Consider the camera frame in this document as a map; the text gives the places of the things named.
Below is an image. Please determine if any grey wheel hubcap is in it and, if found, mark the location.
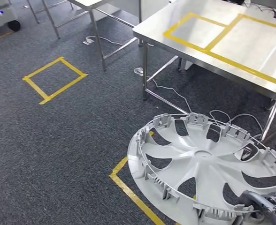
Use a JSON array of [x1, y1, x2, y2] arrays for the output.
[[127, 112, 276, 225]]

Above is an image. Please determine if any steel workbench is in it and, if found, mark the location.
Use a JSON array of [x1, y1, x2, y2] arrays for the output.
[[132, 0, 276, 147]]

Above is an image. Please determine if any white cabinet panel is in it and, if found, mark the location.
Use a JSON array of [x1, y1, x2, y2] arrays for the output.
[[91, 0, 171, 23]]

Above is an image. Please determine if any steel table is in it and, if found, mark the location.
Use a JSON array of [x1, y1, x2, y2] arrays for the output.
[[26, 0, 143, 72]]

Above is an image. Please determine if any grey wheeled cart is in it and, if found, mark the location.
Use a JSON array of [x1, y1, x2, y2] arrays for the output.
[[0, 0, 21, 32]]

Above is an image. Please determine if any white floor cable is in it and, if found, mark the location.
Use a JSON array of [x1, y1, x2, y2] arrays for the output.
[[147, 77, 264, 140], [91, 36, 123, 46]]

